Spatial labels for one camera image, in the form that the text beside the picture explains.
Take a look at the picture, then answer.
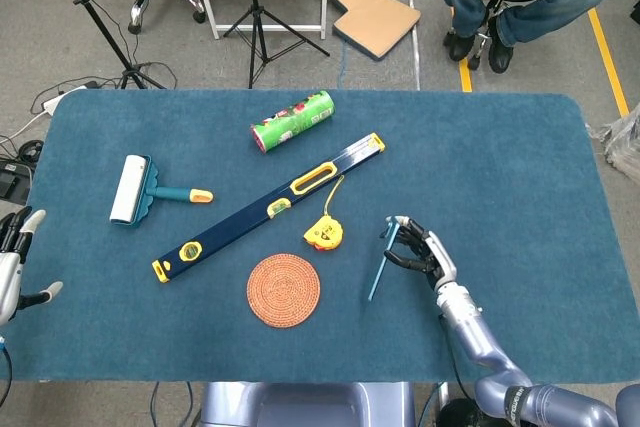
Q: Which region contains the blue pen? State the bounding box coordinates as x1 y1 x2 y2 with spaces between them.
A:
367 215 401 303

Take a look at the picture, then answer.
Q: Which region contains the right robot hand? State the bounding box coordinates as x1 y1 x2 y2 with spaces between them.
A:
383 215 459 294

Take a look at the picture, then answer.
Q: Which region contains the white power strip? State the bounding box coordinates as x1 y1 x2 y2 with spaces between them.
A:
42 86 89 116

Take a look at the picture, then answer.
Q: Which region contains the black tripod stand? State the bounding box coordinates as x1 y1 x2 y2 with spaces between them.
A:
222 0 331 90
42 0 166 91

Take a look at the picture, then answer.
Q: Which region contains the navy and yellow spirit level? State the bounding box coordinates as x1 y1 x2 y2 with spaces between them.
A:
151 132 387 284

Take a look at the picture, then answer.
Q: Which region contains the teal lint roller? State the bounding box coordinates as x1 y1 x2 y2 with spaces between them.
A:
108 154 215 231

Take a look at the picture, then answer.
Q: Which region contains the green cylindrical can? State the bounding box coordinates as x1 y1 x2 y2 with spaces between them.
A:
250 90 336 154

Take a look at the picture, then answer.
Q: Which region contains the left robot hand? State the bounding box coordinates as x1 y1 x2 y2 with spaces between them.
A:
0 209 65 328

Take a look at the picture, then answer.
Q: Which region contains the yellow tape measure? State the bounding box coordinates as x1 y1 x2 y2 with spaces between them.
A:
303 175 346 252

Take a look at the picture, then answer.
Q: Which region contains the blue table cloth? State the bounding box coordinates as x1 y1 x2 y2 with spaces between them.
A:
0 87 640 384

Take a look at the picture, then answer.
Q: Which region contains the clear plastic bag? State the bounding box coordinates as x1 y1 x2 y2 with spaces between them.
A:
589 106 640 183

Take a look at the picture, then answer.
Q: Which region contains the grey robot torso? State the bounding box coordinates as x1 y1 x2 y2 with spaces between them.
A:
199 380 416 427

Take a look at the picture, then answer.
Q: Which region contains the brown cardboard sheet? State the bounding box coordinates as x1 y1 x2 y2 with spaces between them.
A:
293 0 423 61

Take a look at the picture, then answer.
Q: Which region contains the black floor box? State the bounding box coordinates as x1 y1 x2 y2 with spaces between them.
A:
0 159 34 201

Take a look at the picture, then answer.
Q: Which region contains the round woven rattan coaster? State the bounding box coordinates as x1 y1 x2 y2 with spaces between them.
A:
246 253 322 329

